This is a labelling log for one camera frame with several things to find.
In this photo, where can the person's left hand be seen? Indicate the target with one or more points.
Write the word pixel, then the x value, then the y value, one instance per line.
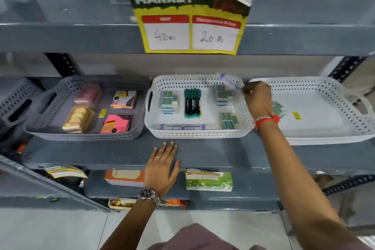
pixel 159 172

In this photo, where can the person's right hand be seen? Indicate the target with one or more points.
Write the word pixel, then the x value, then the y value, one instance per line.
pixel 259 100

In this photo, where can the person's left middle finger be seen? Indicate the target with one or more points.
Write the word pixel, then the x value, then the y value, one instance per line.
pixel 164 150

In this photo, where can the person's left thumb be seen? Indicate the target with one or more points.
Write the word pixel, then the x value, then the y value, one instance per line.
pixel 178 167

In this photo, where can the person's right fingers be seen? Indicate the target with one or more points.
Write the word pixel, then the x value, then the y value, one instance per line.
pixel 249 90

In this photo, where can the clear purple pen packet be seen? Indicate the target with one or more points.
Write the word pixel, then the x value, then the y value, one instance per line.
pixel 181 127
pixel 230 81

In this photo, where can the person's left forearm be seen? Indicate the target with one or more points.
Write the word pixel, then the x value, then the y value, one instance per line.
pixel 131 226

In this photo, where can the person's right forearm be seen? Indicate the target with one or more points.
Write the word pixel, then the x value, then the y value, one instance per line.
pixel 298 182

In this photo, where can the blue eraser packet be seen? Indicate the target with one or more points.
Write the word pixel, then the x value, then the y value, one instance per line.
pixel 168 102
pixel 224 95
pixel 277 109
pixel 229 121

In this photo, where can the green price tag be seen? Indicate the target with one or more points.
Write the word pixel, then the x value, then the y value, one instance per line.
pixel 208 181

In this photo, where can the orange snack packet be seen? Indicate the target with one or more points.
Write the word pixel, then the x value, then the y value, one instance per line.
pixel 174 203

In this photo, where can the silver wristwatch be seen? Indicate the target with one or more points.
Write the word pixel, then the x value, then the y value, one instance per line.
pixel 149 194

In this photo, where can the orange white box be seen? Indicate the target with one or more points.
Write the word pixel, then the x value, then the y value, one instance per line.
pixel 124 178

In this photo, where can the green marker pen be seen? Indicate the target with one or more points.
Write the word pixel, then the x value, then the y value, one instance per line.
pixel 190 103
pixel 187 103
pixel 198 102
pixel 194 102

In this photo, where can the yellow price sticker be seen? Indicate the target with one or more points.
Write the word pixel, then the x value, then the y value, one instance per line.
pixel 296 115
pixel 102 113

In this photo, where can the pink sticky note packet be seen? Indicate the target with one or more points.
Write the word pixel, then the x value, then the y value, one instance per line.
pixel 116 123

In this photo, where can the multicolour sticky note packet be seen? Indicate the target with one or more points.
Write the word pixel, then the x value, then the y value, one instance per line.
pixel 124 99

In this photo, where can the golden snack packet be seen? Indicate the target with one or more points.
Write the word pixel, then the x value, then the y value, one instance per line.
pixel 121 203

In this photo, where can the mauve garment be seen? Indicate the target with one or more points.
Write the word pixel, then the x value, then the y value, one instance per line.
pixel 199 238

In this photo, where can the large white perforated basket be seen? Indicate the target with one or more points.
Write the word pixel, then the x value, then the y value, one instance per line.
pixel 322 112

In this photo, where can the yellow green price sign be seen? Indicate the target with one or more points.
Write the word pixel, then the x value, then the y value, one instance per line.
pixel 187 15

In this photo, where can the yellow white price tag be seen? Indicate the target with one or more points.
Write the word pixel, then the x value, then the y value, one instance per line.
pixel 66 171

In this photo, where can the grey perforated plastic basket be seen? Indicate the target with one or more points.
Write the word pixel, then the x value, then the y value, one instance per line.
pixel 55 112

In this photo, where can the grey metal shelf rack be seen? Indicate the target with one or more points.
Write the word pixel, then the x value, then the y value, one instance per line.
pixel 88 39

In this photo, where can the dark grey perforated basket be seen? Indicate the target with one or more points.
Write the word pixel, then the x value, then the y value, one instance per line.
pixel 14 100

